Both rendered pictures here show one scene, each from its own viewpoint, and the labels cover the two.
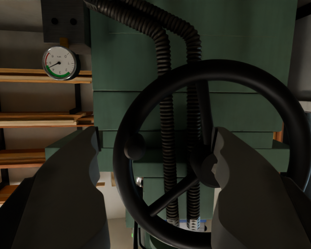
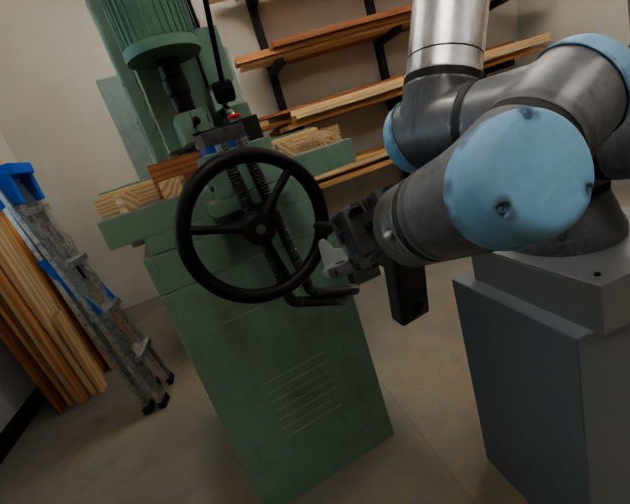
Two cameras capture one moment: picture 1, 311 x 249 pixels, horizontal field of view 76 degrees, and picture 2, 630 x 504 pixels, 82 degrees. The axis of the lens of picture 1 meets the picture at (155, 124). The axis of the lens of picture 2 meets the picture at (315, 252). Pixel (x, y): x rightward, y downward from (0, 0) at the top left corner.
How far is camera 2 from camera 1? 0.50 m
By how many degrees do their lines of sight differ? 34
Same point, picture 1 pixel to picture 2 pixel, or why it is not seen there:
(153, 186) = (272, 173)
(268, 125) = (161, 260)
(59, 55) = not seen: hidden behind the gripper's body
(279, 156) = (129, 233)
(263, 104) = (178, 277)
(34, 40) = not seen: hidden behind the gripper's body
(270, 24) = (210, 341)
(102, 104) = not seen: hidden behind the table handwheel
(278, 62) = (184, 317)
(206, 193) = (222, 182)
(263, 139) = (158, 244)
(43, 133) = (328, 80)
